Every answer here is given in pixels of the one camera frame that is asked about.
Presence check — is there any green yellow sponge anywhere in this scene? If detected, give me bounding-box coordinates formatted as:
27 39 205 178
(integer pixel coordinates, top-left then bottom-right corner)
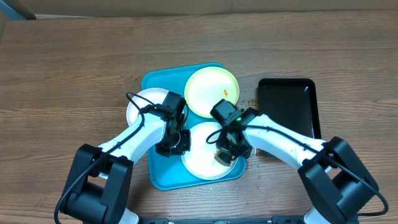
214 151 232 167

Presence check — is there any white plate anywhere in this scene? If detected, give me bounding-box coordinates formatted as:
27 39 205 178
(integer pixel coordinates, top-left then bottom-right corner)
182 122 236 180

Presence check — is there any pink plate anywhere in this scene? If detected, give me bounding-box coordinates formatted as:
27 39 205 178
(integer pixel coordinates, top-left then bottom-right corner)
126 88 169 126

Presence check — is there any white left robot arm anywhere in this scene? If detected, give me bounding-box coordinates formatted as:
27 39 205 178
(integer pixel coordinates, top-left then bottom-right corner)
53 110 190 223

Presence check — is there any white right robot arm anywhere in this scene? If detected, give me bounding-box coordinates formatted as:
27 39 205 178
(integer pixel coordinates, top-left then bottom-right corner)
212 108 388 223

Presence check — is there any teal plastic tray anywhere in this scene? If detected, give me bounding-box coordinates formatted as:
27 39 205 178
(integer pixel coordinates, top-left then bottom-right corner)
141 62 246 190

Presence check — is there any black water tray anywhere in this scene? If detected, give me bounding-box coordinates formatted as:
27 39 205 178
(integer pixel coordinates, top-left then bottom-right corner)
257 78 322 139

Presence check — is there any yellow plate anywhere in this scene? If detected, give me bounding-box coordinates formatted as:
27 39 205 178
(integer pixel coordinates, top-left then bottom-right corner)
184 67 240 118

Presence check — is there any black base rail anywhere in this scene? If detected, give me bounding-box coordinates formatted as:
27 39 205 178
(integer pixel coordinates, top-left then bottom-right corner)
139 215 304 224

